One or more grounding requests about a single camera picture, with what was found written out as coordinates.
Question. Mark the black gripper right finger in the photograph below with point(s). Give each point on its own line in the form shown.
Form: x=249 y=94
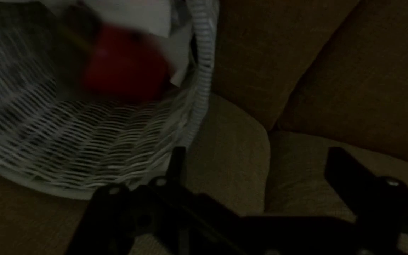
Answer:
x=381 y=203

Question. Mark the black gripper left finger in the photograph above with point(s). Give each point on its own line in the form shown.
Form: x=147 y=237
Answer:
x=182 y=221

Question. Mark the gray woven basket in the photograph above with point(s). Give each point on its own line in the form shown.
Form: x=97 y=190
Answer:
x=63 y=140

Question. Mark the red cup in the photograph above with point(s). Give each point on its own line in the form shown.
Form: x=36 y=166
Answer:
x=124 y=67

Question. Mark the white cloth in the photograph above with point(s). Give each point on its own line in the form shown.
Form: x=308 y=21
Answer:
x=167 y=26

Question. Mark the brown fabric sofa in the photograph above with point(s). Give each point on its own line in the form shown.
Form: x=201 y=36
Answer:
x=293 y=78

